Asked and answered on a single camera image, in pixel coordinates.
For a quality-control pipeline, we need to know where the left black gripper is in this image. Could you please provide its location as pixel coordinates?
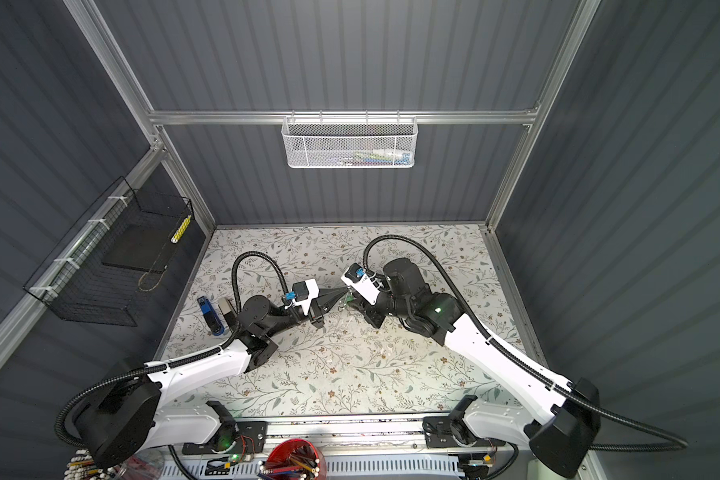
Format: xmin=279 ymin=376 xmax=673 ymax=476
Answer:
xmin=263 ymin=286 xmax=345 ymax=343

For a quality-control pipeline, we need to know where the grey strap metal keyring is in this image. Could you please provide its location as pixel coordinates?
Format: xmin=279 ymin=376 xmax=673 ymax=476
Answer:
xmin=337 ymin=294 xmax=353 ymax=312

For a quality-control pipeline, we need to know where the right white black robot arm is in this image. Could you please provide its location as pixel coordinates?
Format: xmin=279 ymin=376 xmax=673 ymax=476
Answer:
xmin=342 ymin=258 xmax=600 ymax=478

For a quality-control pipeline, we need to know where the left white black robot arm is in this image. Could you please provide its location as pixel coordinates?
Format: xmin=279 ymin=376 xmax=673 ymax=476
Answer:
xmin=71 ymin=280 xmax=347 ymax=468

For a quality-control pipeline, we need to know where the blue usb stick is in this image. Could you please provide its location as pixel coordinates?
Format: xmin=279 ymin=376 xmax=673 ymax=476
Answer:
xmin=197 ymin=296 xmax=225 ymax=336

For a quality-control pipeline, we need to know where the yellow marker pen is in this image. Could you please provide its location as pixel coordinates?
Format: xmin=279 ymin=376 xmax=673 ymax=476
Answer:
xmin=170 ymin=214 xmax=193 ymax=244

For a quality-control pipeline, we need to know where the red pencil cup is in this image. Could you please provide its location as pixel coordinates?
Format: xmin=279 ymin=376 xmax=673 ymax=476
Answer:
xmin=257 ymin=439 xmax=328 ymax=480

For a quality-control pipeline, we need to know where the clear pencil jar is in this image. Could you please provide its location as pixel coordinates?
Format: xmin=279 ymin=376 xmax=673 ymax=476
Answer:
xmin=63 ymin=450 xmax=164 ymax=480

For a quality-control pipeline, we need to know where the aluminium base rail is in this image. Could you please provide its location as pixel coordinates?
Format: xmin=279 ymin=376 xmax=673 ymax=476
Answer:
xmin=155 ymin=410 xmax=589 ymax=475

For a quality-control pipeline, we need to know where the white mesh wall basket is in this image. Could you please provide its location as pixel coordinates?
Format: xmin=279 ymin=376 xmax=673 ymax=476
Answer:
xmin=281 ymin=114 xmax=419 ymax=169

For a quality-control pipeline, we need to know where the left black corrugated cable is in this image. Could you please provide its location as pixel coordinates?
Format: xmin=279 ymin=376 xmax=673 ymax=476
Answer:
xmin=53 ymin=250 xmax=290 ymax=448

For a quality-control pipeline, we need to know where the black corrugated cable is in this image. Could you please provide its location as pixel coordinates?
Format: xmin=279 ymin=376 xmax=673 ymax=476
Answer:
xmin=362 ymin=234 xmax=689 ymax=453
xmin=53 ymin=250 xmax=290 ymax=448

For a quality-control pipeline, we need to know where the black wire wall basket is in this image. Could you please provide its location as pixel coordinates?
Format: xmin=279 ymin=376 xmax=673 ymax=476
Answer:
xmin=24 ymin=181 xmax=195 ymax=327

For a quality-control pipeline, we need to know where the right black corrugated cable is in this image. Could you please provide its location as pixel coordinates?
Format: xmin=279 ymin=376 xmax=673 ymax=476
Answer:
xmin=362 ymin=234 xmax=689 ymax=453

